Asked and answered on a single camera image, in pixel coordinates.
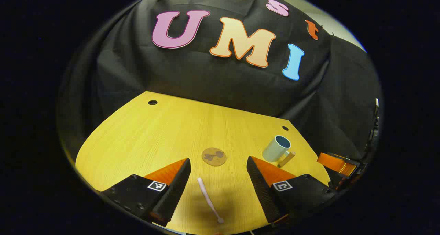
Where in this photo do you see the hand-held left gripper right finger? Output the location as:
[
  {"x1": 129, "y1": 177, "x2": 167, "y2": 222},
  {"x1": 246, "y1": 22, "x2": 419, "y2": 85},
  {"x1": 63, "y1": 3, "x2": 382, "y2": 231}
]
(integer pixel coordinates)
[{"x1": 246, "y1": 156, "x2": 336, "y2": 225}]

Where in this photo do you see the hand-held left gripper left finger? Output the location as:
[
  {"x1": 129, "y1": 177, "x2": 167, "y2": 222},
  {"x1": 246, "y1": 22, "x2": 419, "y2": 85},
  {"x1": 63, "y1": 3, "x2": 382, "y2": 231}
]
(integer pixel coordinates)
[{"x1": 100, "y1": 158, "x2": 191, "y2": 227}]

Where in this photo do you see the pale pink toothbrush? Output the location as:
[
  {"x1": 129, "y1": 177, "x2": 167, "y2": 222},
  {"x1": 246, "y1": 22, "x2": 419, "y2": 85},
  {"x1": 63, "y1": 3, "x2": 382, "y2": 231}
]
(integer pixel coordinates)
[{"x1": 197, "y1": 178, "x2": 224, "y2": 224}]

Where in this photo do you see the pale green cup wooden handle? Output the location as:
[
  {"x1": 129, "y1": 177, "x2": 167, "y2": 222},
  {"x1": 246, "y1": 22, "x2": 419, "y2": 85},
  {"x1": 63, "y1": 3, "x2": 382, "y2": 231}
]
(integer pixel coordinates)
[{"x1": 262, "y1": 135, "x2": 296, "y2": 168}]

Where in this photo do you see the round brown leaf-print coaster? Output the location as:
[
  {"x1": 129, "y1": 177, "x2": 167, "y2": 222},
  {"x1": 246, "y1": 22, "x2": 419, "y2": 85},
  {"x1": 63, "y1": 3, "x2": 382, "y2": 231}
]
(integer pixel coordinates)
[{"x1": 201, "y1": 147, "x2": 227, "y2": 167}]

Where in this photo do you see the yellow wooden desktop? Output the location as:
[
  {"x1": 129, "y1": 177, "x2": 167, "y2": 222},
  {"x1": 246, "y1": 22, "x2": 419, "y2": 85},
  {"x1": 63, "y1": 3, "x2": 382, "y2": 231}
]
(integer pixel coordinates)
[{"x1": 75, "y1": 91, "x2": 331, "y2": 235}]

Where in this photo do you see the black backdrop cloth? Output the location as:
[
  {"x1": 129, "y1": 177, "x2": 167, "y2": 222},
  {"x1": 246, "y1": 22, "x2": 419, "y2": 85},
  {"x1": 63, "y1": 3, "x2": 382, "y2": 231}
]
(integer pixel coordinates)
[{"x1": 57, "y1": 0, "x2": 383, "y2": 167}]

